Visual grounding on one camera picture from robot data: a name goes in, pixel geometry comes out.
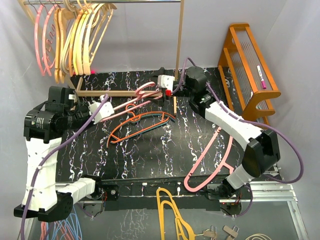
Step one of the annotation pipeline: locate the pink plastic hanger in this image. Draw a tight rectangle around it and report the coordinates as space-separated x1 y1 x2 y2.
101 82 163 122

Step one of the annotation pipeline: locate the wooden hanger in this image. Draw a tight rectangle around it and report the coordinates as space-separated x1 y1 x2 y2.
53 8 68 84
54 8 75 84

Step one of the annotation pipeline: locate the beige plastic hanger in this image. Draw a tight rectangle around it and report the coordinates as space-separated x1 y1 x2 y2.
61 0 92 77

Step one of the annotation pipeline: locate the orange plastic curved hanger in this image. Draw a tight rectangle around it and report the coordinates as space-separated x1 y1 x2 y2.
73 3 101 75

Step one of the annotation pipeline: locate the pink curved wire hanger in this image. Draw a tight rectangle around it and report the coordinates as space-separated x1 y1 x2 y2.
42 3 59 77

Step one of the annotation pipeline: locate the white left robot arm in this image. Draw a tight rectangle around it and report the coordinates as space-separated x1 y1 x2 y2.
13 86 114 223

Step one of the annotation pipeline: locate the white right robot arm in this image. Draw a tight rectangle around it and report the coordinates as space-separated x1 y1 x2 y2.
152 66 280 199

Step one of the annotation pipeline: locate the orange wooden shelf rack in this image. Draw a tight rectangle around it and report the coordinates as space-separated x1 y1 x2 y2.
217 23 281 124

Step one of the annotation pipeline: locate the yellow plastic hanger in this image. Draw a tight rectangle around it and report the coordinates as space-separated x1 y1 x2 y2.
156 187 196 240

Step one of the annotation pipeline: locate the pink white marker pen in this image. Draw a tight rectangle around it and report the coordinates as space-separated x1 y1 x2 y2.
256 65 267 90

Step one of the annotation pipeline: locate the beige clip left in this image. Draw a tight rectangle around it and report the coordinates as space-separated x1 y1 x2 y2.
197 226 218 240

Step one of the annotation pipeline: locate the beige clip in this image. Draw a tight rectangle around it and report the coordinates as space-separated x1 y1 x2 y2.
197 226 218 240
223 225 239 240

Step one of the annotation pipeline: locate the beige clip right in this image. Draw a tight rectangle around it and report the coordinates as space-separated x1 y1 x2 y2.
223 225 239 240

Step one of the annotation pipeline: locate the cream hanger bottom edge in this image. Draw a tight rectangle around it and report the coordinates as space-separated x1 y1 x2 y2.
245 233 272 240

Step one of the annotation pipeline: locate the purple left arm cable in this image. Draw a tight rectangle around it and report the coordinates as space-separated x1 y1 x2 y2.
18 93 110 240

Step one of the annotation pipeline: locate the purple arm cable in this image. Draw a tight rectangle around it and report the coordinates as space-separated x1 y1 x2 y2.
172 57 305 218
18 93 110 240

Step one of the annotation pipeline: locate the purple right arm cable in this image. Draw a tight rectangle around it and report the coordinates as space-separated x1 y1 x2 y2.
172 57 305 218

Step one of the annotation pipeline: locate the wooden garment rack frame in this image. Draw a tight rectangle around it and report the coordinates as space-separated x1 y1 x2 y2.
16 0 186 118

